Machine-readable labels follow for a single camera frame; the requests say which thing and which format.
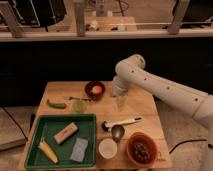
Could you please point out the wooden block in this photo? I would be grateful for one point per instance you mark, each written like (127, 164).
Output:
(66, 132)

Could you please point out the white plastic cup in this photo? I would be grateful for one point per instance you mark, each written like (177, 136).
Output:
(107, 148)

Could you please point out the white handled spoon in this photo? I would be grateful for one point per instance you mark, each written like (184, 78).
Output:
(107, 126)

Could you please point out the dark brown bowl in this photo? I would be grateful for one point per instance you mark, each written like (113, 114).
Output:
(88, 90)

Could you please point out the wooden table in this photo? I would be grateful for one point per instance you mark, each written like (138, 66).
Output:
(139, 103)

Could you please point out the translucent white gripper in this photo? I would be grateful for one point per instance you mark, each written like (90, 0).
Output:
(120, 101)

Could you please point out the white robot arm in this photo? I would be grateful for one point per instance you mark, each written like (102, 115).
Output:
(195, 103)

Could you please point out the metal measuring cup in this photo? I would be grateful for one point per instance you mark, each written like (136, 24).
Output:
(117, 132)

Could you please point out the blue sponge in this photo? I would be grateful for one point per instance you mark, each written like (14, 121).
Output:
(79, 150)

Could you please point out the green plastic cup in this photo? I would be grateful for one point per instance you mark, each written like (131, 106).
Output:
(79, 106)

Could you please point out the dark metal fork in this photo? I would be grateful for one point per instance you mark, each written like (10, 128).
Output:
(76, 98)

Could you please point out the green plastic tray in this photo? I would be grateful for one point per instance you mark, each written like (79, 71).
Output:
(47, 126)

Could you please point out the orange apple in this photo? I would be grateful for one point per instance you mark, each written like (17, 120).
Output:
(96, 90)

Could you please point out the yellow corn cob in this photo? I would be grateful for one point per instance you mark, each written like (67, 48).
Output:
(47, 150)

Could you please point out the green pepper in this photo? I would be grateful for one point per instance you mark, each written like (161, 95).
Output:
(56, 105)

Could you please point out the orange bowl with beans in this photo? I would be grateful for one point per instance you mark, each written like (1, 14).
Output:
(141, 150)

